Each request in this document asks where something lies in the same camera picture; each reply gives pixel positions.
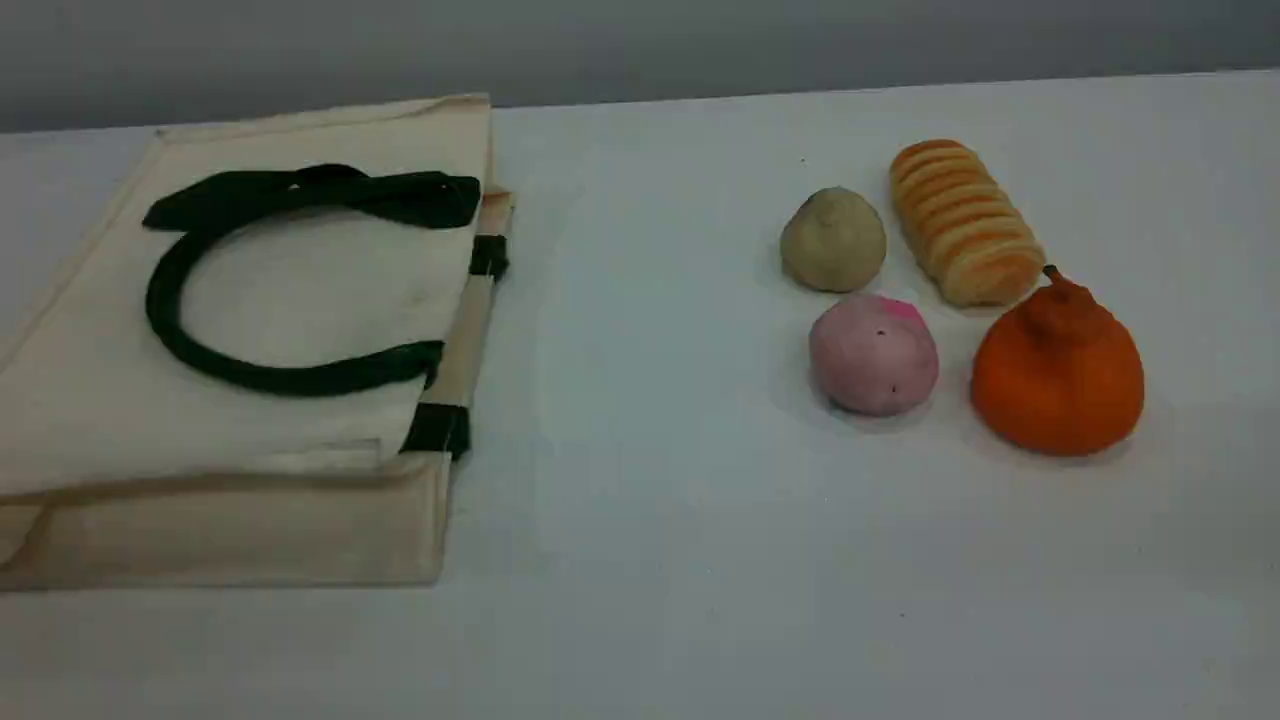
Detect pink toy peach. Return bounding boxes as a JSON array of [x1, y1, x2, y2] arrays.
[[808, 293, 941, 418]]

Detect white canvas bag green handles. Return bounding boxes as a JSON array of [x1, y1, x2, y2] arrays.
[[0, 93, 516, 591]]

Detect orange toy fruit with stem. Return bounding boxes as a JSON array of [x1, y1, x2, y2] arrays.
[[969, 265, 1147, 459]]

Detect beige round toy potato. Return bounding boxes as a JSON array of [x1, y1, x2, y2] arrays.
[[780, 186, 888, 294]]

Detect ribbed golden toy bread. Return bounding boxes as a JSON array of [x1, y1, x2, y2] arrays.
[[889, 138, 1047, 308]]

